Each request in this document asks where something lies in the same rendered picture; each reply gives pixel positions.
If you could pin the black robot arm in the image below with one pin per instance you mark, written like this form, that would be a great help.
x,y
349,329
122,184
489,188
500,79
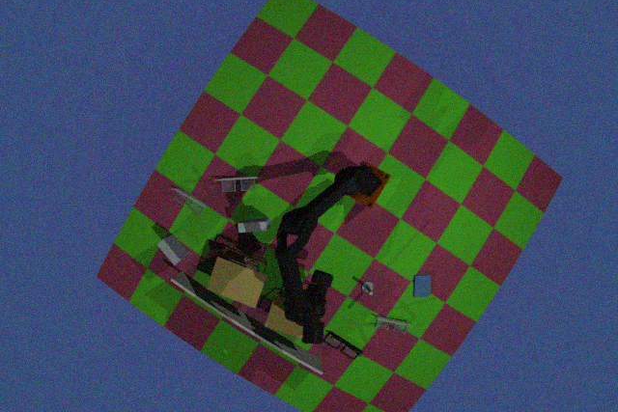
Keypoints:
x,y
302,222

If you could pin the long black flat bar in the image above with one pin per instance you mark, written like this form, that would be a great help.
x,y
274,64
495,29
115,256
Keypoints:
x,y
247,323

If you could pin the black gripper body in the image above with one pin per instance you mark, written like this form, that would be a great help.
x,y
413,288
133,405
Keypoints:
x,y
322,279

